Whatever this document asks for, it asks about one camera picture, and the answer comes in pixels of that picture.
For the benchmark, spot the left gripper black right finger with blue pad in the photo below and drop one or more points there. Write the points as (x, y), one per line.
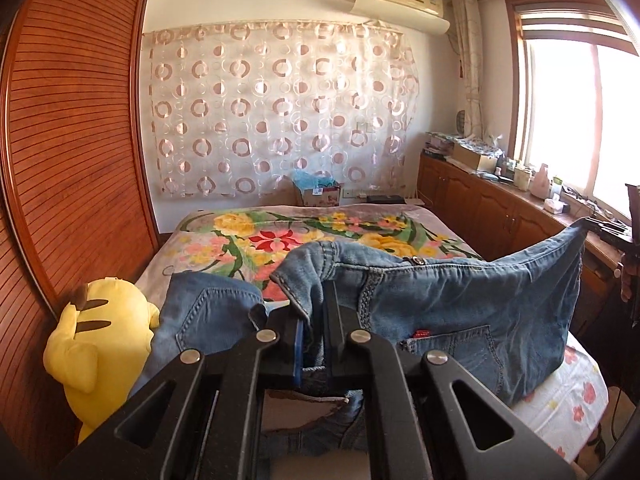
(427, 417)

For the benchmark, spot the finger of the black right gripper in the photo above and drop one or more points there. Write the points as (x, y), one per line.
(610, 233)

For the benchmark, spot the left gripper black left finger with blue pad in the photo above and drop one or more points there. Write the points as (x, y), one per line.
(199, 417)

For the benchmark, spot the blue denim jeans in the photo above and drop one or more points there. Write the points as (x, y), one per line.
(505, 321)

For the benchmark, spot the pink bottle on sill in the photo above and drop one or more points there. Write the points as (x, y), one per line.
(540, 185)

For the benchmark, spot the white cup on sill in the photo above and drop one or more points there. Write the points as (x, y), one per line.
(521, 178)

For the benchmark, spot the wooden side cabinet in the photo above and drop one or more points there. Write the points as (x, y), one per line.
(496, 219)

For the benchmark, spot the yellow plush toy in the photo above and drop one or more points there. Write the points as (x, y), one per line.
(99, 348)

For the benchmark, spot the flat box on cabinet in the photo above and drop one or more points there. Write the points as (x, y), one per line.
(476, 157)

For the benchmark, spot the white flower print sheet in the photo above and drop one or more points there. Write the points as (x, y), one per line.
(567, 407)

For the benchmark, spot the floral bed blanket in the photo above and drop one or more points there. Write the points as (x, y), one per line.
(248, 244)

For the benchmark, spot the black device on bed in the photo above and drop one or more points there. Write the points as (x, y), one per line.
(385, 199)

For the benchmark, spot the beige side curtain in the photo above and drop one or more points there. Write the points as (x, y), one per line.
(470, 44)

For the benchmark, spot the wooden slatted wardrobe door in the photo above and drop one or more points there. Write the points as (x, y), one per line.
(75, 203)

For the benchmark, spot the cardboard box with blue cloth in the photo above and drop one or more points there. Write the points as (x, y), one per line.
(315, 191)

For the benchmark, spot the circle pattern sheer curtain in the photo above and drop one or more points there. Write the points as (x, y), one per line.
(236, 109)

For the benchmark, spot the window with wooden frame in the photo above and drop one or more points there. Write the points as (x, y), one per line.
(576, 89)

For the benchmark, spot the white wall air conditioner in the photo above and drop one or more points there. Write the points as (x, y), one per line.
(421, 15)

